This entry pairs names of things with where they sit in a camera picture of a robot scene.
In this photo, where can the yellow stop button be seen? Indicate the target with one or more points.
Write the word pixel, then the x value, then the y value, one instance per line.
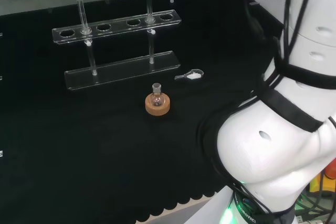
pixel 321 179

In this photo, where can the glass round-bottom flask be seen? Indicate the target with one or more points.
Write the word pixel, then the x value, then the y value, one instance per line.
pixel 157 98

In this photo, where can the clear acrylic funnel stand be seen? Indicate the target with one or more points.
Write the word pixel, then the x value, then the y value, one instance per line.
pixel 119 26

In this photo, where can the glass weighing funnel with powder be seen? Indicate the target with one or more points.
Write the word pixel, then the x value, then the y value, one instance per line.
pixel 193 75

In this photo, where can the black cloth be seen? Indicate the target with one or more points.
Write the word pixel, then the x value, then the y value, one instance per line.
pixel 78 142

